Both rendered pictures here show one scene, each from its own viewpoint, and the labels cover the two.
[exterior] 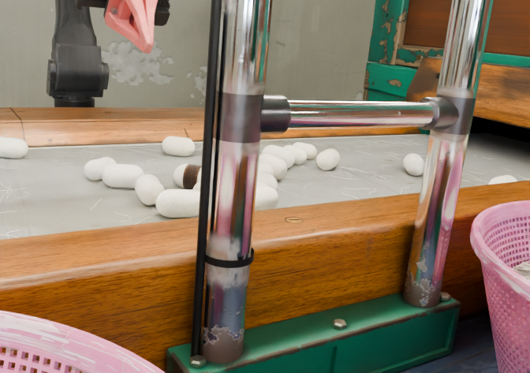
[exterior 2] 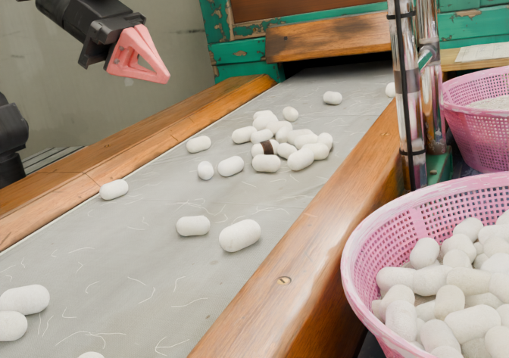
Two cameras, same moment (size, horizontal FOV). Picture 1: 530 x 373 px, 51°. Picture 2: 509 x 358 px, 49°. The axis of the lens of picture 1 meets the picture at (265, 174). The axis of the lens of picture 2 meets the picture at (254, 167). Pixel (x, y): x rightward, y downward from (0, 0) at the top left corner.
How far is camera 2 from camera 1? 0.43 m
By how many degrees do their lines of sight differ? 28
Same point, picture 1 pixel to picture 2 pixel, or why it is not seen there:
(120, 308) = (389, 195)
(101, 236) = (348, 172)
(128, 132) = (146, 151)
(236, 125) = (416, 83)
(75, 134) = (120, 166)
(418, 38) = (246, 15)
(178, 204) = (305, 159)
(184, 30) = not seen: outside the picture
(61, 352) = (449, 191)
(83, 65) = (10, 124)
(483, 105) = (329, 48)
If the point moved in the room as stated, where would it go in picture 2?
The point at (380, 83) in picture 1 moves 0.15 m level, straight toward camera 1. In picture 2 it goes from (226, 57) to (251, 61)
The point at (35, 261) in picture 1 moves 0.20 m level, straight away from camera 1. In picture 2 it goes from (358, 187) to (188, 175)
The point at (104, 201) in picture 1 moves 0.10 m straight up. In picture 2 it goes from (248, 182) to (231, 95)
